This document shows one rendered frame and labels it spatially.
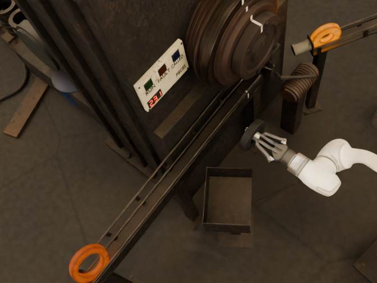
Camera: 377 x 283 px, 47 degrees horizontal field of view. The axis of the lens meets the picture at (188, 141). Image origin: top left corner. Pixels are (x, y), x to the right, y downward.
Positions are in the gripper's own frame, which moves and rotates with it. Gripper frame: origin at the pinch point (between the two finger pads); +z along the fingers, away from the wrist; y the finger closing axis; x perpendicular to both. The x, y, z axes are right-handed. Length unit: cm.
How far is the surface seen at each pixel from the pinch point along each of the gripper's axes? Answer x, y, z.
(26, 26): -25, -14, 155
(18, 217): -90, -103, 108
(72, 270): -14, -93, 27
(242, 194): -23.8, -18.8, -8.6
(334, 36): -14, 74, 3
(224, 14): 47, 14, 24
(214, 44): 41.7, 4.8, 22.1
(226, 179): -23.7, -17.2, 1.5
